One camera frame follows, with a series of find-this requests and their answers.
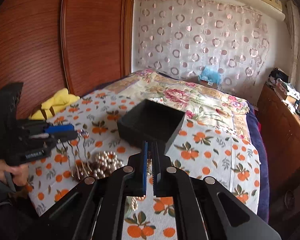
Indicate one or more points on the pile of clothes and books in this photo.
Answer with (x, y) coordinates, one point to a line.
(278, 81)

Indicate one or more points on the orange print bed sheet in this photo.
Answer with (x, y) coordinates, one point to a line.
(210, 183)

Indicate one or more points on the black square storage box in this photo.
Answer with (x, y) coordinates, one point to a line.
(152, 122)

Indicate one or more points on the wooden cabinet counter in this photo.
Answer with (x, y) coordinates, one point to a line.
(280, 131)

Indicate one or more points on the yellow plush toy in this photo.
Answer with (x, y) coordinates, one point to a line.
(58, 102)

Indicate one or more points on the blue plastic bag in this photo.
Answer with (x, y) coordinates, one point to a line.
(210, 74)

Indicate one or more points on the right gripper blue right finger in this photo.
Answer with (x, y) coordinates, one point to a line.
(156, 169)

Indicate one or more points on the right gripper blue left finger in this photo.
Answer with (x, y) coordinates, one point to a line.
(143, 164)

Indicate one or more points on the left hand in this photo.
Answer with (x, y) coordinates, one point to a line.
(19, 173)

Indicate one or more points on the wooden wardrobe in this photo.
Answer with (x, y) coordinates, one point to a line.
(53, 44)

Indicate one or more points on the floral quilt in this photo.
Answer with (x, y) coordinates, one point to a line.
(205, 105)

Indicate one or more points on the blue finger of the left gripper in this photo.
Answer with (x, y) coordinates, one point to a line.
(59, 129)
(65, 136)

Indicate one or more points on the circle pattern sheer curtain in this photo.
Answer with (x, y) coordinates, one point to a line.
(180, 37)

